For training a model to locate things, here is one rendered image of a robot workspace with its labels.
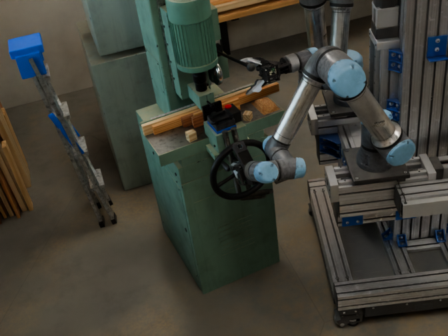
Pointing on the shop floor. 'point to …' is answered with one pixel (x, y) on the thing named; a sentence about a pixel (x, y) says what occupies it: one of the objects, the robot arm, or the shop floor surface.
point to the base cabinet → (215, 226)
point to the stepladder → (61, 119)
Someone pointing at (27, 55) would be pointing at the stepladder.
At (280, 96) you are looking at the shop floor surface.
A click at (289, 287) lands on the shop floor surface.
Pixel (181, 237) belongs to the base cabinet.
